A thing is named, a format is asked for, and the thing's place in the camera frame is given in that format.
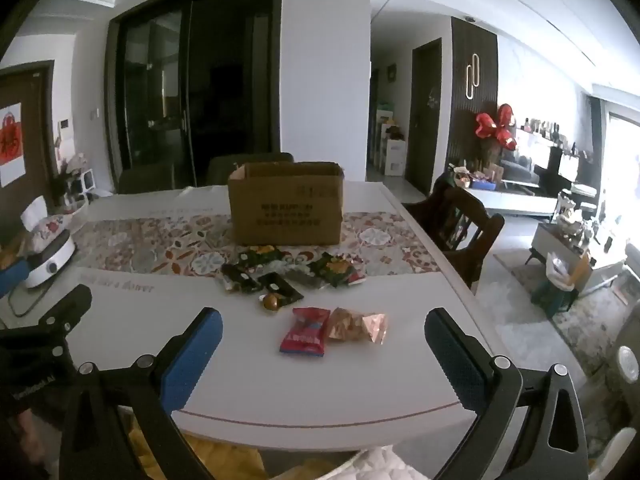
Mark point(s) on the cluttered coffee table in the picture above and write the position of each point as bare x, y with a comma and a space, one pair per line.
565, 255

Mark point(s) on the green stool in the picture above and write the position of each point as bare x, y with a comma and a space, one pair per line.
552, 297

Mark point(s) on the black and brown snack packet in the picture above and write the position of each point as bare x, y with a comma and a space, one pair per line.
239, 277

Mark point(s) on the looped wall lamp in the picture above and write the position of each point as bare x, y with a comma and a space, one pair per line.
466, 80

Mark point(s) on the long red snack packet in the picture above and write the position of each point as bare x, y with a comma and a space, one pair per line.
356, 278

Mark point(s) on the dark upholstered chair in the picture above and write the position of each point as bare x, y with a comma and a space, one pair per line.
145, 178
250, 167

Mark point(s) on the yellow clothing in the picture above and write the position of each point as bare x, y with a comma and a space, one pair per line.
210, 457

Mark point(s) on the grey sofa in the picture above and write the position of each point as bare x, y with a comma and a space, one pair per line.
517, 167

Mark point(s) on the brown cardboard box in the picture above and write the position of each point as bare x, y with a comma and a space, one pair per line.
285, 210

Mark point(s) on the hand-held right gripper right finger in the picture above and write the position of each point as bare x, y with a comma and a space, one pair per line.
455, 360

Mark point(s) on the dark wooden chair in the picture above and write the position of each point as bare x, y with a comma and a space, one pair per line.
470, 240

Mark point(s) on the white quilted cloth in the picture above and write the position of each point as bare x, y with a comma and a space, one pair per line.
380, 465

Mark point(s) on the white storage shelf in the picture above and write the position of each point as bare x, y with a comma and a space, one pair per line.
80, 185

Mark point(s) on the red and blue snack packet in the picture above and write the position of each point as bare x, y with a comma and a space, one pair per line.
302, 332

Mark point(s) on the floral cloth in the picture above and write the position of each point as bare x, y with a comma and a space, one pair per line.
52, 230

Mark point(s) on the white round electric appliance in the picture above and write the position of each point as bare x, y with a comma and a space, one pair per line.
47, 265

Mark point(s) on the dark grey snack packet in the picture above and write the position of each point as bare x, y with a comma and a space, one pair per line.
300, 276

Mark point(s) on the green snack packet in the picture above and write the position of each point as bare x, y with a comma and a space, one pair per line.
330, 266
262, 255

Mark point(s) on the white low bench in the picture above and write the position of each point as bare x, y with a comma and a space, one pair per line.
510, 202

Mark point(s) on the red and white door poster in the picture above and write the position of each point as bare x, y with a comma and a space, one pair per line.
10, 140

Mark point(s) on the pink clear snack packet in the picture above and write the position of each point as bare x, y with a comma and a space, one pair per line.
357, 327

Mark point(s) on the brown entry door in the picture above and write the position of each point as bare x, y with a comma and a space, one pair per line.
37, 110

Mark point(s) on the dark interior door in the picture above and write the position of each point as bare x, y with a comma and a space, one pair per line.
425, 110

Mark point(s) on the black sliding glass door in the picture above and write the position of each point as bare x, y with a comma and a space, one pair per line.
225, 85

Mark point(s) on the white intercom panel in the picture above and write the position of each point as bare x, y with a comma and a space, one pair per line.
64, 124

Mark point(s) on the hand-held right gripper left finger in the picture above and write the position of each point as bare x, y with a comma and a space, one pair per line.
192, 360

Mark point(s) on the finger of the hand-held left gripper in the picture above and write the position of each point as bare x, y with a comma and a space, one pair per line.
67, 312
11, 276

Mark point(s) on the floral patterned table runner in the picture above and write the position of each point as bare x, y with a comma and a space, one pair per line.
150, 245

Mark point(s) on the white hallway boxes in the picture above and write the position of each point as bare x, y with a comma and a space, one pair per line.
392, 152

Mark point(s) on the small wall picture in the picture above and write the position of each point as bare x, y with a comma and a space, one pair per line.
391, 72

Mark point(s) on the gold foil chocolate ball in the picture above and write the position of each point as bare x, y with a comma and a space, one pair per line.
271, 301

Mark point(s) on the red flower balloon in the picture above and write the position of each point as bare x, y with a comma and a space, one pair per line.
495, 127

